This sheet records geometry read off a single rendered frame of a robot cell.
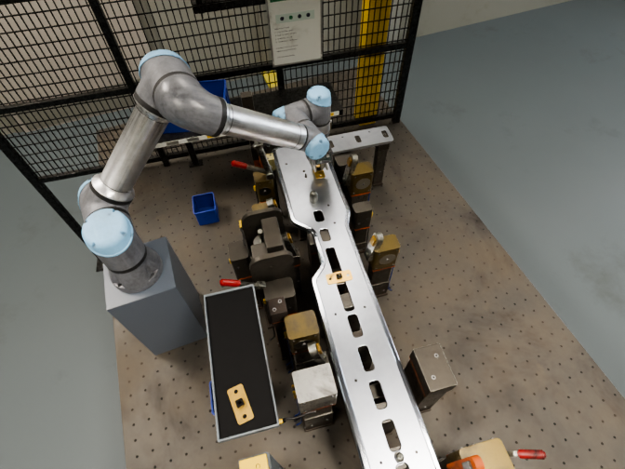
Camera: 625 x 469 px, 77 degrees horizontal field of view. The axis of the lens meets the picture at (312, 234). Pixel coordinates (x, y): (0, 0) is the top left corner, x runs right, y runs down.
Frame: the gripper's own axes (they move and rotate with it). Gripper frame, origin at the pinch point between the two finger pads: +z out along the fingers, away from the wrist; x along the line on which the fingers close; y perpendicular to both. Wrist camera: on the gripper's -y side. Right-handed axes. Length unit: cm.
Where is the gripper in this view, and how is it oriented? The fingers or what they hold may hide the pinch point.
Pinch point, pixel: (318, 167)
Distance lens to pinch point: 153.6
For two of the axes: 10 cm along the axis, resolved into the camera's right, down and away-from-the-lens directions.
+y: 2.4, 8.0, -5.5
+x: 9.7, -2.1, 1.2
